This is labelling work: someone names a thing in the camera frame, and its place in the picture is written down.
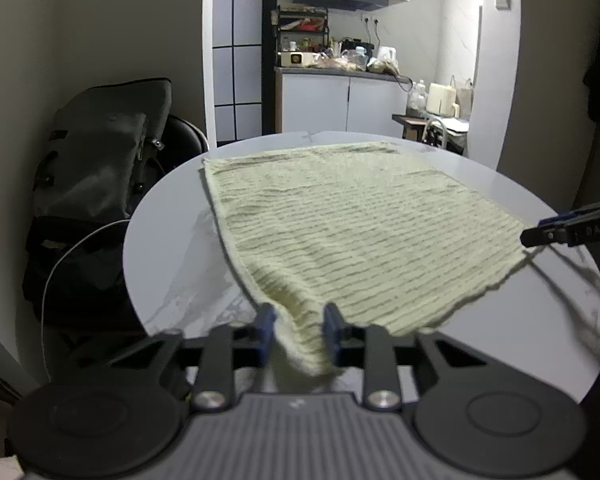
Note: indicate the black chair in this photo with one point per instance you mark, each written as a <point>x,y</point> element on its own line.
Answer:
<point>182,142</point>

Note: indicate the cream toaster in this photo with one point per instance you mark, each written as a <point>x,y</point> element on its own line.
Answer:
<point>440,99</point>

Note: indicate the white kitchen base cabinet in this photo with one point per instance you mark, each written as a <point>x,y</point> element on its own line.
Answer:
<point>340,102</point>

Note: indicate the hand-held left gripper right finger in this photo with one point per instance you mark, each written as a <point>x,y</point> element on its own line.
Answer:
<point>332,329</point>

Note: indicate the black backpack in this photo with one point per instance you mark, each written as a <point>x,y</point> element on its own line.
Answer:
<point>95,170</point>

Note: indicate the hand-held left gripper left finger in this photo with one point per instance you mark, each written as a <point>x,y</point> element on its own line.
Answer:
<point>266,321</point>

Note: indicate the clear glass jar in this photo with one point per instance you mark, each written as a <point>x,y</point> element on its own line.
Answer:
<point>416,96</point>

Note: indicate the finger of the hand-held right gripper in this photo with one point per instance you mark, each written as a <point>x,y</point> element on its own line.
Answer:
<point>560,219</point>
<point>565,234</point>

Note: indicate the black spice rack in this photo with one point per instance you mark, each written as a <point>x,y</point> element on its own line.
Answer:
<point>302,27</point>

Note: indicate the small wooden side table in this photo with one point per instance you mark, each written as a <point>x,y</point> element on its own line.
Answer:
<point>420,127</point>

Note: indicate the beige tote bag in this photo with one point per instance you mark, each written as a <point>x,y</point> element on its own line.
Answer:
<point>465,100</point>

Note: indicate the plastic bag of food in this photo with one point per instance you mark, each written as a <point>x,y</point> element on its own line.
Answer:
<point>382,66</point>

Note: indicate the pale green striped towel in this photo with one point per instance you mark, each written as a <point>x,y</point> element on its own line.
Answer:
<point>360,240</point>

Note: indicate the white countertop appliance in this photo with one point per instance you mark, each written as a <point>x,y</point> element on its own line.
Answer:
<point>298,59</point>

